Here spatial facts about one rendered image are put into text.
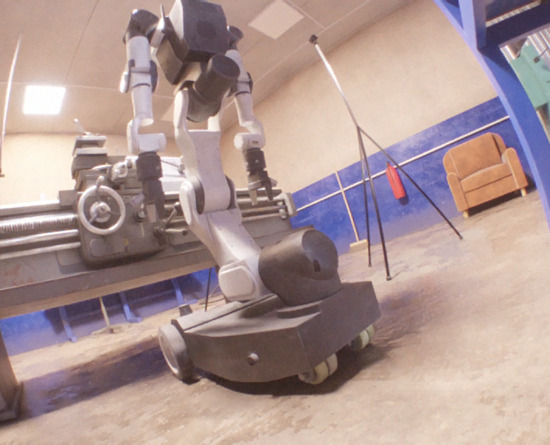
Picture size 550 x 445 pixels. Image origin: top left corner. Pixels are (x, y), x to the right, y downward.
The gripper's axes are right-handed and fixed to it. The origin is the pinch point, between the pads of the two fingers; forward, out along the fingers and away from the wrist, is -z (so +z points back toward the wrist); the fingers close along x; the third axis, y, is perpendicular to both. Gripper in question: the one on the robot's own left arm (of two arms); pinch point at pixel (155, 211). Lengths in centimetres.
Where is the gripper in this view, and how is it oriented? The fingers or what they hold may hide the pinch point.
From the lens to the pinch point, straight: 94.7
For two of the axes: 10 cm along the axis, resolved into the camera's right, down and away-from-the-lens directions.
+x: -6.3, 0.9, 7.7
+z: -1.9, -9.8, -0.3
